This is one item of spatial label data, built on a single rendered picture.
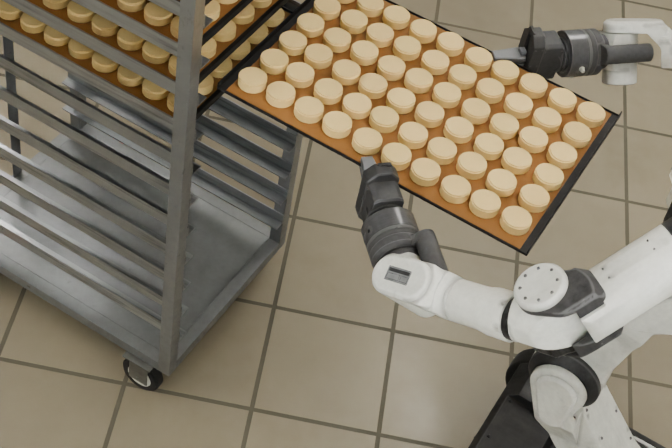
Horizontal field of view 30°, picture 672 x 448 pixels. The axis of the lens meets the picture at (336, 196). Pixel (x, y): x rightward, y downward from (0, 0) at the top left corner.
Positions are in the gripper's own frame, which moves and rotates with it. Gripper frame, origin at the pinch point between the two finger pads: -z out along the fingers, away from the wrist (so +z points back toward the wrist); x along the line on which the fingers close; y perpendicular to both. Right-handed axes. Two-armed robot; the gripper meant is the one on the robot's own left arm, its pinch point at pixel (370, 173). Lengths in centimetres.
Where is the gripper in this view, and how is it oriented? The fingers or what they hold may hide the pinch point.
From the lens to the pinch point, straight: 207.0
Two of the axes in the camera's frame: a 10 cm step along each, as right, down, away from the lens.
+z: 2.4, 7.5, -6.2
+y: -9.6, 0.9, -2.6
